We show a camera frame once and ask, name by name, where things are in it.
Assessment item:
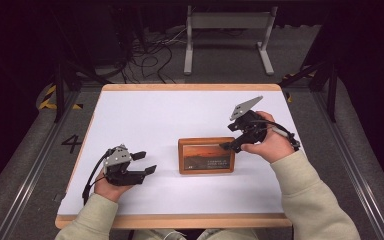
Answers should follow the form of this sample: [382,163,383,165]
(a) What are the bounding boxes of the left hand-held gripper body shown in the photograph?
[102,143,148,187]

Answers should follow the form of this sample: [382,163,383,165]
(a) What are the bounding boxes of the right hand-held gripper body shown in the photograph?
[229,95,269,149]

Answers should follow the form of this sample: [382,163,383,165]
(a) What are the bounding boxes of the wooden picture frame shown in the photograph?
[177,136,236,176]

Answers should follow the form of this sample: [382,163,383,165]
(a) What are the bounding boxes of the person's left hand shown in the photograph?
[94,176,136,203]

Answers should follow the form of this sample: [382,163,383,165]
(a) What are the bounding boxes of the person's right hand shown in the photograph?
[240,110,296,164]

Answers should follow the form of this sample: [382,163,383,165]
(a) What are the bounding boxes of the black metal stand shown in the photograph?
[51,6,111,123]
[278,59,339,124]

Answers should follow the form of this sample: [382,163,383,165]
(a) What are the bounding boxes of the yellow black hazard tape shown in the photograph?
[38,84,84,111]

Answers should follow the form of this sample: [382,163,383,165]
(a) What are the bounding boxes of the white metal stand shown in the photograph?
[183,4,279,76]

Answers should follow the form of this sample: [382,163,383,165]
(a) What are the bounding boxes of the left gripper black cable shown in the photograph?
[81,148,114,206]

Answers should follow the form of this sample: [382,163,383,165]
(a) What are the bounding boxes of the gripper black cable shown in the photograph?
[81,148,114,206]
[251,119,302,152]

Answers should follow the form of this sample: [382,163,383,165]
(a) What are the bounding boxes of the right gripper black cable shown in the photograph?
[251,119,302,152]

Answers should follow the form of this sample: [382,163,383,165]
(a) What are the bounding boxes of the aluminium floor rail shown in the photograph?
[0,89,81,240]
[313,89,384,240]

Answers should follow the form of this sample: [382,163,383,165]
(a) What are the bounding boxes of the tangle of black floor cables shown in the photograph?
[113,28,194,84]

